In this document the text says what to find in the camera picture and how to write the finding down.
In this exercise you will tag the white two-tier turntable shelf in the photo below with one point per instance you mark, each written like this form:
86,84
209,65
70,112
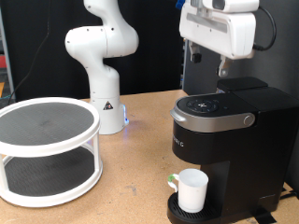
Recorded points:
46,124

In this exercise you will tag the small red object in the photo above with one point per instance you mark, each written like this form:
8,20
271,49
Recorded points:
2,61

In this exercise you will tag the clear water reservoir black lid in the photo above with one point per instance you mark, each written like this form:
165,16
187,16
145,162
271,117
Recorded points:
243,83

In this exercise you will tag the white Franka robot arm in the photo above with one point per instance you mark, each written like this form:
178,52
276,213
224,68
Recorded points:
102,77

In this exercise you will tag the black Keurig coffee machine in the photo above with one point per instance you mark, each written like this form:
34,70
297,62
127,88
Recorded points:
249,155

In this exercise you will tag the grey metal frame post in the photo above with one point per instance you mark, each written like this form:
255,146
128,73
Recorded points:
7,53

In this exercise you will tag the white plastic mug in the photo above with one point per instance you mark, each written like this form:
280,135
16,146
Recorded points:
191,194

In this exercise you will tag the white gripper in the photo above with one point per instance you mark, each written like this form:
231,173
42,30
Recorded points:
224,34

